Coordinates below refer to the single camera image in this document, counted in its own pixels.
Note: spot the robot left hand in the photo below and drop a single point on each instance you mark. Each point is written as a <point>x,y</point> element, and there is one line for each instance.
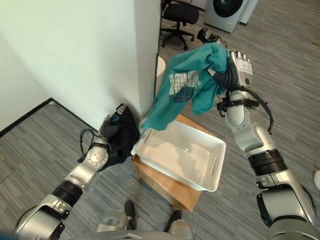
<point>110,126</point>

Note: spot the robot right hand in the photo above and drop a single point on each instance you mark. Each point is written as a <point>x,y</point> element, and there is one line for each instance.
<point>237,72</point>

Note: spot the black printed garment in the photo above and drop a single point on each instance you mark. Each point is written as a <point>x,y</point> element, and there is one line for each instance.
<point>123,140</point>

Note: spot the teal printed t-shirt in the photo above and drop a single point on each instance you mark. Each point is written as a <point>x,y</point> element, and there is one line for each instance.
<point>185,87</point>

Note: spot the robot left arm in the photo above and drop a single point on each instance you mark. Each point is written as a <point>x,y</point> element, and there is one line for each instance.
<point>75,175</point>

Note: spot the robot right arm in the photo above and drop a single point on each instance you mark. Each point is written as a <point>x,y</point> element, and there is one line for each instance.
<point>270,172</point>

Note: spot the white plastic laundry basket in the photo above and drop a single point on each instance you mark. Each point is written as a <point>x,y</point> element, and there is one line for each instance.
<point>185,155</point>

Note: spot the white washing machine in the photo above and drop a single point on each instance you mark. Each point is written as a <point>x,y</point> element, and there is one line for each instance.
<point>226,13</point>

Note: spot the white appliance cabinet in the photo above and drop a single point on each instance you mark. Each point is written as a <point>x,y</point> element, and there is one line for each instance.
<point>248,12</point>

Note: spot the black office chair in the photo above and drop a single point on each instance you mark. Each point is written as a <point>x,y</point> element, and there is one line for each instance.
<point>178,17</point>

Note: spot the brown cardboard box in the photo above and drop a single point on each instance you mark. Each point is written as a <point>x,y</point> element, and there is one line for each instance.
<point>170,185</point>

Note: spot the robot body and legs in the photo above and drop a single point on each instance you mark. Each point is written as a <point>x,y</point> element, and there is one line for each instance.
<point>140,225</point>

